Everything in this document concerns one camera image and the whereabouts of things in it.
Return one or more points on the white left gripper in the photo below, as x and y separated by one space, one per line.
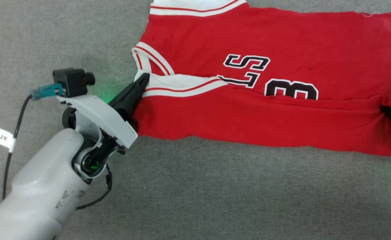
105 118

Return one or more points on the red and white sports jersey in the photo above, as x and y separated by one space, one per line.
265 123

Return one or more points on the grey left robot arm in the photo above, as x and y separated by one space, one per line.
38 190

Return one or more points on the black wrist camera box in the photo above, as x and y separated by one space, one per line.
70 81

